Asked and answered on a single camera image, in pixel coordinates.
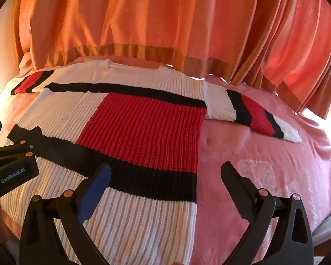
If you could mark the orange curtain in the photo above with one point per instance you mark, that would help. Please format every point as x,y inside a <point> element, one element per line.
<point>165,19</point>

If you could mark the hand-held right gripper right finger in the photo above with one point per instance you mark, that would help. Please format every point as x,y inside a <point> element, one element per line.
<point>233,178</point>

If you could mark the pink patterned blanket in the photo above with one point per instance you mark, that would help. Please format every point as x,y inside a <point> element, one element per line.
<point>264,171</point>

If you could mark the white red black knit sweater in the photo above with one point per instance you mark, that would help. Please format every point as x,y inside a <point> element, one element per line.
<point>143,124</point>

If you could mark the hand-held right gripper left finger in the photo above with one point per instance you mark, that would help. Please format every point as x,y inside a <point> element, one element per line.
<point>95,191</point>

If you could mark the white bed edge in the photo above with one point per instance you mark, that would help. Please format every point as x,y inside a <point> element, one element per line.
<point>329,225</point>

